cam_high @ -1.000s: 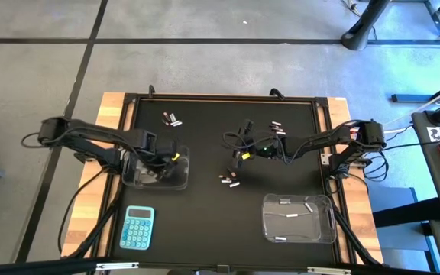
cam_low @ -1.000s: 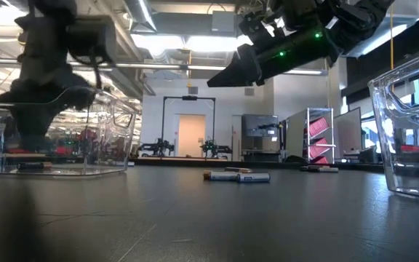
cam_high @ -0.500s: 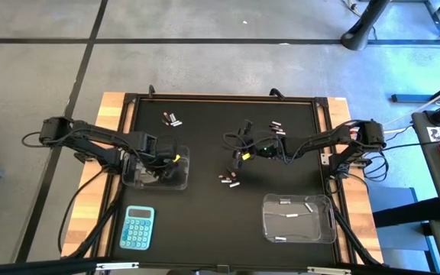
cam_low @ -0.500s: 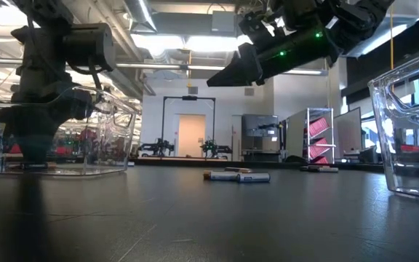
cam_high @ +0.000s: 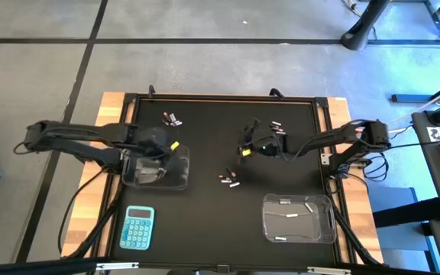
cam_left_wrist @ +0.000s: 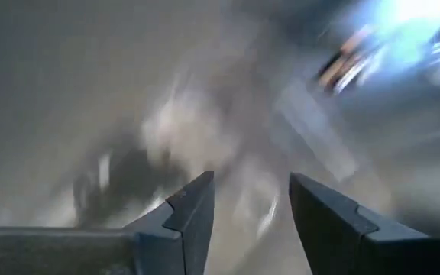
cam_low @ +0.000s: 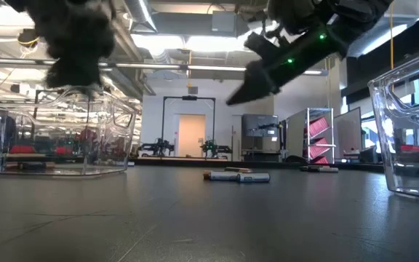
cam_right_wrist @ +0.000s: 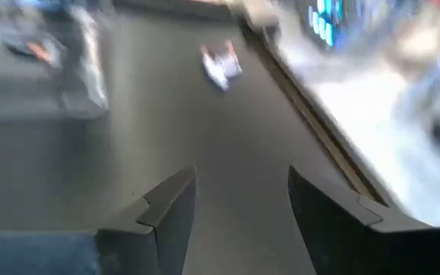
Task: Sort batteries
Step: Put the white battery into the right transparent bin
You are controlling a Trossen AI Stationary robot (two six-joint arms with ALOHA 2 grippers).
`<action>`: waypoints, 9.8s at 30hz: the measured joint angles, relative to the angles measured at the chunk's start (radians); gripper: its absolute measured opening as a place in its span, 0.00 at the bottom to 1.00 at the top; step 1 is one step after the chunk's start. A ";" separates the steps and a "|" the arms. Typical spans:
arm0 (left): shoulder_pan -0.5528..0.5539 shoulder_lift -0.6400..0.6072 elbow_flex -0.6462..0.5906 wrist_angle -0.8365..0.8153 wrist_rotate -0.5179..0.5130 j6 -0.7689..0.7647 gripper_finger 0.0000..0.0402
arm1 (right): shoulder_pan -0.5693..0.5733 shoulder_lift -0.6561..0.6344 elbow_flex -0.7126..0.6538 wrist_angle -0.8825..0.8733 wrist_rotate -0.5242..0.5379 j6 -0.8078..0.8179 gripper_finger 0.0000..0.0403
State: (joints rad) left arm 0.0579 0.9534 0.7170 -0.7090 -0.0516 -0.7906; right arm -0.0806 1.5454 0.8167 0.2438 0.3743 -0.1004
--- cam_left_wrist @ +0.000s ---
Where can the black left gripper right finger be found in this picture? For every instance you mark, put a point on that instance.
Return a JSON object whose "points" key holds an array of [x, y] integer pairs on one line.
{"points": [[338, 244]]}

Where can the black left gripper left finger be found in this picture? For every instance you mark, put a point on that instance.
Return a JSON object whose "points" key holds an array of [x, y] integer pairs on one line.
{"points": [[147, 248]]}

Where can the black copper battery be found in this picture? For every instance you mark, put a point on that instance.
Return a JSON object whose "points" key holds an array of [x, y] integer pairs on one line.
{"points": [[340, 61]]}

